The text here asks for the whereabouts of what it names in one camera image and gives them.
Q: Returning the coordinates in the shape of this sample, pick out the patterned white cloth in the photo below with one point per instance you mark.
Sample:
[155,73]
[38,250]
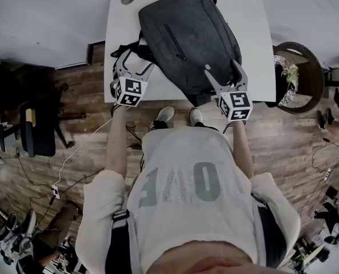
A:
[289,76]

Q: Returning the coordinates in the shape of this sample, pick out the dark grey backpack bag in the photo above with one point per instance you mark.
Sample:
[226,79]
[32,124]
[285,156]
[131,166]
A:
[192,38]

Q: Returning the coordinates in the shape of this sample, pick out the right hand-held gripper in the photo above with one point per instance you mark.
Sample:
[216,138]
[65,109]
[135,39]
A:
[236,104]

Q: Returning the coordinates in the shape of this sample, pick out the round dark wooden stool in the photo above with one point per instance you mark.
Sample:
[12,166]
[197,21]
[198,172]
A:
[315,78]

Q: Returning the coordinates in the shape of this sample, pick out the person's chin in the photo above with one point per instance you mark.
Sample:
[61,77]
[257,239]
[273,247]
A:
[212,260]

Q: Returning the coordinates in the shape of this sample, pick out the white plug adapter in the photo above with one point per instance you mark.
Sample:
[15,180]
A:
[55,191]

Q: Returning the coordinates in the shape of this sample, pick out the person's left forearm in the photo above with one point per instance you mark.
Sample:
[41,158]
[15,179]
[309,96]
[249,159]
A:
[116,141]

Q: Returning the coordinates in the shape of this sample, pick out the person's grey shoe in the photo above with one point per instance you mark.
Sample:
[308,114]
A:
[195,116]
[165,114]

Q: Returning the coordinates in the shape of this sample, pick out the person's right forearm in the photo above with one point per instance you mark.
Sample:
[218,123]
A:
[242,147]

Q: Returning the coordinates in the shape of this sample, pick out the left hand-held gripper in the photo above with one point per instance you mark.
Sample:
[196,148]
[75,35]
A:
[128,91]

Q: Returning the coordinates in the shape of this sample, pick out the person's left grey shoe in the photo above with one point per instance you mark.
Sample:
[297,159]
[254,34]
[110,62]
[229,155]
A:
[165,114]

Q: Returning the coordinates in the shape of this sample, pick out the white robot machine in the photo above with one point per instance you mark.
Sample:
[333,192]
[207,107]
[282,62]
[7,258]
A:
[15,235]

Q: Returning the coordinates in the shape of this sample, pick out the person's right grey shoe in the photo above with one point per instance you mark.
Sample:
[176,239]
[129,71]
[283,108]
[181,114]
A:
[195,116]

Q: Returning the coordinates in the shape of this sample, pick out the white power strip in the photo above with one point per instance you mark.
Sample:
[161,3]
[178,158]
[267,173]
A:
[327,173]

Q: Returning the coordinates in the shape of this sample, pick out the black office chair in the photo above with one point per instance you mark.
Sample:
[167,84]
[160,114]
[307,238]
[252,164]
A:
[39,136]

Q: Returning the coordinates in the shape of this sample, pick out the person's white printed shirt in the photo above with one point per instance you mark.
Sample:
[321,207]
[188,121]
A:
[186,187]

